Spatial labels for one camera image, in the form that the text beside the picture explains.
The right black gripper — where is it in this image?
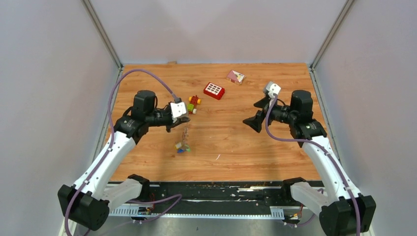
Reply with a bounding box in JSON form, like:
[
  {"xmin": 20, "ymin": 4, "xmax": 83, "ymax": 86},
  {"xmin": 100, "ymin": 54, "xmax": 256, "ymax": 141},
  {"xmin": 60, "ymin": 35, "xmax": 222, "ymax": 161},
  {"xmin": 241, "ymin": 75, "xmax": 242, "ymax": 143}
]
[{"xmin": 242, "ymin": 96, "xmax": 296, "ymax": 133}]

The bunch of coloured keys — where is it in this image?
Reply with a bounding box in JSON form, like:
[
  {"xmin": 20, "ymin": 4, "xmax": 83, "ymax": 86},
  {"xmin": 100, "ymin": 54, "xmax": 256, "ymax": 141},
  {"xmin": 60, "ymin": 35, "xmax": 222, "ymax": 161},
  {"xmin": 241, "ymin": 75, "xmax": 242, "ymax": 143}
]
[{"xmin": 175, "ymin": 141, "xmax": 191, "ymax": 153}]

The large clear keyring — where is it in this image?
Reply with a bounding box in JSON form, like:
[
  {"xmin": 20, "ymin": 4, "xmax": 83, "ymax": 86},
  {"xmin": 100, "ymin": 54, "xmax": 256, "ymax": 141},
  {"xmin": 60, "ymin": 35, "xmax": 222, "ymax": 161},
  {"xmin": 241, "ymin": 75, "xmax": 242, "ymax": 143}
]
[{"xmin": 181, "ymin": 122, "xmax": 189, "ymax": 146}]

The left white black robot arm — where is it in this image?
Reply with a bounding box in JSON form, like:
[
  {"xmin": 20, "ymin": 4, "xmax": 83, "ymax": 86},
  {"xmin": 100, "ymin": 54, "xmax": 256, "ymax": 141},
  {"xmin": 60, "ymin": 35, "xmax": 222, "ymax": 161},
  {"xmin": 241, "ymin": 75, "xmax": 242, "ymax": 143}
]
[{"xmin": 58, "ymin": 90, "xmax": 190, "ymax": 231}]

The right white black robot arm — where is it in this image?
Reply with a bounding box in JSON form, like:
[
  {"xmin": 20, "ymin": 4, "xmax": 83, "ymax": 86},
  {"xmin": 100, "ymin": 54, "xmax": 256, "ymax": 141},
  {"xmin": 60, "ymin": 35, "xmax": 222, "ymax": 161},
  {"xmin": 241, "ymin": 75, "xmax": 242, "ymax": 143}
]
[{"xmin": 243, "ymin": 89, "xmax": 376, "ymax": 236}]

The colourful toy brick car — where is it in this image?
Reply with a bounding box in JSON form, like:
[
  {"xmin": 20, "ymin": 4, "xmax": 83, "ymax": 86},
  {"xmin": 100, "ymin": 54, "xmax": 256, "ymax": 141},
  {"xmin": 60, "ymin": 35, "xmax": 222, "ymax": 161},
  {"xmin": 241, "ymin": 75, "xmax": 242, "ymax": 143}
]
[{"xmin": 187, "ymin": 95, "xmax": 201, "ymax": 114}]

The pink picture toy block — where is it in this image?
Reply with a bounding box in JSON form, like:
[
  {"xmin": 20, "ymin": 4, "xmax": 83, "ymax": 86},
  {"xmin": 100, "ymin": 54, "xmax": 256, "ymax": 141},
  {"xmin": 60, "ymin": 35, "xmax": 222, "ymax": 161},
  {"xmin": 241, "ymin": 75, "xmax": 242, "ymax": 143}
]
[{"xmin": 226, "ymin": 70, "xmax": 246, "ymax": 85}]

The red window toy brick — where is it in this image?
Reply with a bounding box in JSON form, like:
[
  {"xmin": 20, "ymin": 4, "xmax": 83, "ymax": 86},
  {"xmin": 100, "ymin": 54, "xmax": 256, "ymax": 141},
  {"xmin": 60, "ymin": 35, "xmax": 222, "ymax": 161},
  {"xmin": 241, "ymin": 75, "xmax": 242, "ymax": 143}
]
[{"xmin": 203, "ymin": 82, "xmax": 225, "ymax": 100}]

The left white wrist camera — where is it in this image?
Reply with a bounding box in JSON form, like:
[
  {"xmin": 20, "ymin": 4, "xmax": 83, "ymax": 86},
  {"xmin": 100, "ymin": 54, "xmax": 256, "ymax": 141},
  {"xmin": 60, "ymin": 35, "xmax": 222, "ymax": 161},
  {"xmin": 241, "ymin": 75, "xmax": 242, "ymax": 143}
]
[{"xmin": 170, "ymin": 102, "xmax": 188, "ymax": 119}]

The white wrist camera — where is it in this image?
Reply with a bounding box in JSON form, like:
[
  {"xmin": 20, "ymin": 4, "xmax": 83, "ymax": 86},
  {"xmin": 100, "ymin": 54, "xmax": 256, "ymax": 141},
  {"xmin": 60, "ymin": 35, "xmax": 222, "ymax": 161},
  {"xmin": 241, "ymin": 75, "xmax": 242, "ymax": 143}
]
[
  {"xmin": 263, "ymin": 81, "xmax": 281, "ymax": 99},
  {"xmin": 170, "ymin": 102, "xmax": 188, "ymax": 119}
]

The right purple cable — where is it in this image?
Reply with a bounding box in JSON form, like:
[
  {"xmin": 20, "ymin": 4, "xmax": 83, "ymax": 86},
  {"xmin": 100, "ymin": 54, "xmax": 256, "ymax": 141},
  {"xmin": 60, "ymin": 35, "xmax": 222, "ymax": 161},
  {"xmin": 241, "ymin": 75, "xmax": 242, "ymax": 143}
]
[{"xmin": 264, "ymin": 93, "xmax": 361, "ymax": 235}]

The purple cable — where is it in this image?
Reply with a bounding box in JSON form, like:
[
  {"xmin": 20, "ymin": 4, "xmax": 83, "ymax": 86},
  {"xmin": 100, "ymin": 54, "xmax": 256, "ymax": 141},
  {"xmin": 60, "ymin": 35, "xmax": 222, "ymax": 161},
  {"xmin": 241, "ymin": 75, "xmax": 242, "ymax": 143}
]
[
  {"xmin": 64, "ymin": 68, "xmax": 183, "ymax": 236},
  {"xmin": 264, "ymin": 93, "xmax": 361, "ymax": 235}
]

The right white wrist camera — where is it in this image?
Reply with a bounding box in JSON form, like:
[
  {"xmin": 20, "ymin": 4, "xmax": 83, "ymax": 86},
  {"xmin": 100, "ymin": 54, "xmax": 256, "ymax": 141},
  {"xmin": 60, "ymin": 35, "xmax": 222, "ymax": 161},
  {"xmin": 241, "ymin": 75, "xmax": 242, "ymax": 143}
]
[{"xmin": 263, "ymin": 81, "xmax": 281, "ymax": 99}]

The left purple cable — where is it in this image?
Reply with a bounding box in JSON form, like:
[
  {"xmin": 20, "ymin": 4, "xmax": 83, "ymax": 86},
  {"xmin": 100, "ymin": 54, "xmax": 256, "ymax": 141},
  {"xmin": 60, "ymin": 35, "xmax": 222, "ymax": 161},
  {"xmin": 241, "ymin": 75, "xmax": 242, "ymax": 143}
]
[{"xmin": 64, "ymin": 68, "xmax": 183, "ymax": 236}]

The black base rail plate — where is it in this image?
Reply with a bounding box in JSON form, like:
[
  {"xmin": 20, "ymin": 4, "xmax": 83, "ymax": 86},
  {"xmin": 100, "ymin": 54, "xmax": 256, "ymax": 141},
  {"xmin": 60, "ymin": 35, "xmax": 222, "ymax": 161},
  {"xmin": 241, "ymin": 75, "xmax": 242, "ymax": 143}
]
[{"xmin": 69, "ymin": 181, "xmax": 367, "ymax": 220}]

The right aluminium frame post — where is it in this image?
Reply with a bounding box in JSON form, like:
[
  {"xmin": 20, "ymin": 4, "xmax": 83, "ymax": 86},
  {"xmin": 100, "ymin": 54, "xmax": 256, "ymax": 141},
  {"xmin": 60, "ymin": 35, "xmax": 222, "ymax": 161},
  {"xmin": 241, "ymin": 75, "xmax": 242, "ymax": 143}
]
[{"xmin": 310, "ymin": 0, "xmax": 356, "ymax": 70}]

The aluminium frame post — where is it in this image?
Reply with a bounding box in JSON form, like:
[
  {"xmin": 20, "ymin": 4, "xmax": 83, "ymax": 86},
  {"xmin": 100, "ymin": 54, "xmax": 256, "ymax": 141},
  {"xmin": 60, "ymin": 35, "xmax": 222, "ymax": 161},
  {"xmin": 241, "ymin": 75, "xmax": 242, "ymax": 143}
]
[
  {"xmin": 310, "ymin": 0, "xmax": 356, "ymax": 70},
  {"xmin": 81, "ymin": 0, "xmax": 123, "ymax": 69}
]

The left aluminium frame post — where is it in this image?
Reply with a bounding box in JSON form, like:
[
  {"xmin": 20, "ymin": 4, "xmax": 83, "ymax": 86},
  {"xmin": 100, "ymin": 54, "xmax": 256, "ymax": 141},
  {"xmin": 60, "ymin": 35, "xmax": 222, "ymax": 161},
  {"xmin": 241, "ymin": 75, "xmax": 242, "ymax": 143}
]
[{"xmin": 81, "ymin": 0, "xmax": 123, "ymax": 69}]

